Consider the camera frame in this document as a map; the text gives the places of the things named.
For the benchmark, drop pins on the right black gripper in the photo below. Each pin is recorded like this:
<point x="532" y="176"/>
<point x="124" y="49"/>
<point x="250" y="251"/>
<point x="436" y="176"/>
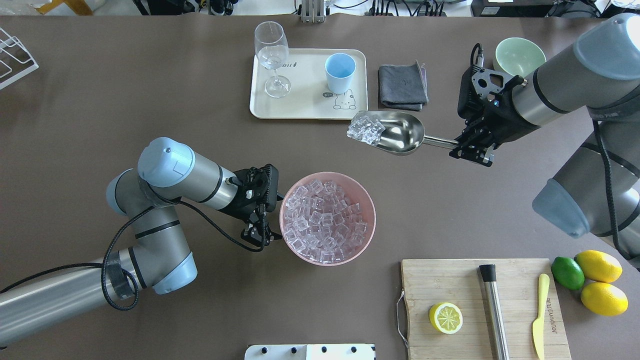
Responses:
<point x="496" y="121"/>

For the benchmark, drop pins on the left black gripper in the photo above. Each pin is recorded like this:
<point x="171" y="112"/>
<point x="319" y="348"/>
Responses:
<point x="241" y="207"/>

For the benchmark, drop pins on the stainless steel ice scoop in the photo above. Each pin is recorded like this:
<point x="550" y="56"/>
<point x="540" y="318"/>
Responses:
<point x="404" y="133"/>

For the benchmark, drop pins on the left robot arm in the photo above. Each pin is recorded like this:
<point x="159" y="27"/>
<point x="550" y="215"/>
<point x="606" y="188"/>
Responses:
<point x="149" y="250"/>

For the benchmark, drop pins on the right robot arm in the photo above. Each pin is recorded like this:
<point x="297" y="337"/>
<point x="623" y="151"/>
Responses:
<point x="594" y="190"/>

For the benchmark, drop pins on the pile of clear ice cubes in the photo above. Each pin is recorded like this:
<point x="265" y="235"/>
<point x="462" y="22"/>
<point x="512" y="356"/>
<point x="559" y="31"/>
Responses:
<point x="327" y="220"/>

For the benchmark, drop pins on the scooped ice cubes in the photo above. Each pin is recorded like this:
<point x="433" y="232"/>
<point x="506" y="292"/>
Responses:
<point x="366" y="128"/>

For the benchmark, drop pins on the light blue plastic cup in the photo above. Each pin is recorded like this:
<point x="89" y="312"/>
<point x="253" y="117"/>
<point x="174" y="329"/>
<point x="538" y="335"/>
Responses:
<point x="339" y="70"/>

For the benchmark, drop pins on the green ceramic bowl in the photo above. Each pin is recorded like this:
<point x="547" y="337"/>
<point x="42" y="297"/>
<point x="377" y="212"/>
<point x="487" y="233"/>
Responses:
<point x="518" y="56"/>

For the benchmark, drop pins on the pink bowl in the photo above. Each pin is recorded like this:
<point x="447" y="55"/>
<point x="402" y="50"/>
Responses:
<point x="288" y="235"/>

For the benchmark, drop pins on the grey folded cloth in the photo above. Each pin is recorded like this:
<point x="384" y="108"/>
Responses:
<point x="403" y="87"/>

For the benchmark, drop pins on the cream serving tray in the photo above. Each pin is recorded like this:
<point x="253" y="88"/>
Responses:
<point x="310" y="97"/>

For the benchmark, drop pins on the bamboo cutting board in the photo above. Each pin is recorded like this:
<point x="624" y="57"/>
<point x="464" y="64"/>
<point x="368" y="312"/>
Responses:
<point x="427" y="282"/>

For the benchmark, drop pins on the green lime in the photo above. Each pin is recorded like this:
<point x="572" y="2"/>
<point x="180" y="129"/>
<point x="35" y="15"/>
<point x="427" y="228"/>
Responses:
<point x="568" y="273"/>

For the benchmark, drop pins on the clear wine glass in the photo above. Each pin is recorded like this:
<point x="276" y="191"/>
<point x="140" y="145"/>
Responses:
<point x="272" y="51"/>

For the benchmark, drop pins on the upper yellow lemon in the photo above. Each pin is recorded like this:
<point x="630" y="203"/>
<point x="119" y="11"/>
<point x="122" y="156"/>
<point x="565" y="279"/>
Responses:
<point x="599" y="266"/>

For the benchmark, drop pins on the yellow lemon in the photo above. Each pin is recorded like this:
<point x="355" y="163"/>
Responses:
<point x="604" y="299"/>
<point x="599" y="266"/>

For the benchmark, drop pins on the half lemon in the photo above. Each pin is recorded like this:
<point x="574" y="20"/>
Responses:
<point x="446" y="317"/>

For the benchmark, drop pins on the steel muddler black tip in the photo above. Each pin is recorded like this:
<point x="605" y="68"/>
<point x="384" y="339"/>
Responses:
<point x="490" y="282"/>

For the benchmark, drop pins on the lower yellow lemon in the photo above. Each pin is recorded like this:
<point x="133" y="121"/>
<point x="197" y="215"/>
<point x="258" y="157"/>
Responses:
<point x="604" y="299"/>

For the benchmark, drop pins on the yellow plastic knife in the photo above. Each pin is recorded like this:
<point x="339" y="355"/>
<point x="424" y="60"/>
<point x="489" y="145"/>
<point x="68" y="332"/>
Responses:
<point x="538" y="324"/>

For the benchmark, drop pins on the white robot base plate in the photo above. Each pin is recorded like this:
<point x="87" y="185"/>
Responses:
<point x="315" y="351"/>

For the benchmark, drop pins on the white wire cup rack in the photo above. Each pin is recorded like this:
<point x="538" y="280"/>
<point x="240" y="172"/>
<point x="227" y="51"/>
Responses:
<point x="16" y="61"/>

